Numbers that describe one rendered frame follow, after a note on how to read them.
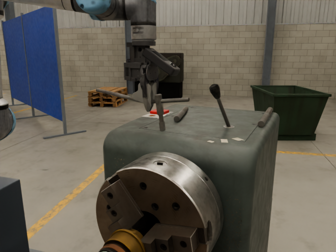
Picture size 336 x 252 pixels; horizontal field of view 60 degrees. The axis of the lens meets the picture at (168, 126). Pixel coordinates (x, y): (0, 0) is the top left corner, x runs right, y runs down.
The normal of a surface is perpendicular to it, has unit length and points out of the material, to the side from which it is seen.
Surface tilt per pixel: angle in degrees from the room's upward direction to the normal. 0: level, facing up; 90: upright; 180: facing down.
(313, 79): 90
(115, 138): 48
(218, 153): 42
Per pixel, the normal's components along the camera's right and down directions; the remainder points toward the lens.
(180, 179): 0.44, -0.80
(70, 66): -0.21, 0.24
